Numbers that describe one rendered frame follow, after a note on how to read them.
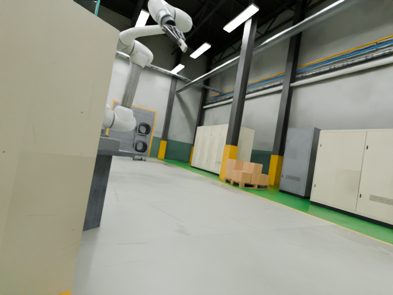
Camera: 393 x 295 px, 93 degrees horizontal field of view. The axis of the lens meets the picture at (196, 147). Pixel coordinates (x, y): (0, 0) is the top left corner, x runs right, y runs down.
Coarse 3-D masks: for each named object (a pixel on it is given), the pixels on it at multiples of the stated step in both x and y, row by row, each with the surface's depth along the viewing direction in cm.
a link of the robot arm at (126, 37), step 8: (176, 8) 113; (176, 16) 112; (184, 16) 115; (176, 24) 115; (184, 24) 117; (120, 32) 140; (128, 32) 133; (136, 32) 130; (144, 32) 130; (152, 32) 129; (160, 32) 129; (184, 32) 125; (120, 40) 140; (128, 40) 138
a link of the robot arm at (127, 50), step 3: (120, 42) 142; (132, 42) 149; (117, 45) 146; (120, 45) 144; (123, 45) 144; (132, 45) 149; (117, 48) 149; (120, 48) 148; (123, 48) 147; (126, 48) 148; (129, 48) 149; (132, 48) 150; (120, 51) 154; (123, 51) 151; (126, 51) 150; (129, 51) 150; (132, 51) 151; (129, 54) 154
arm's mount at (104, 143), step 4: (100, 136) 146; (100, 140) 140; (104, 140) 142; (108, 140) 145; (112, 140) 148; (116, 140) 152; (120, 140) 155; (100, 144) 140; (104, 144) 143; (108, 144) 146; (112, 144) 149; (116, 144) 152; (100, 148) 140; (104, 148) 143; (108, 148) 146; (112, 148) 149; (116, 148) 152
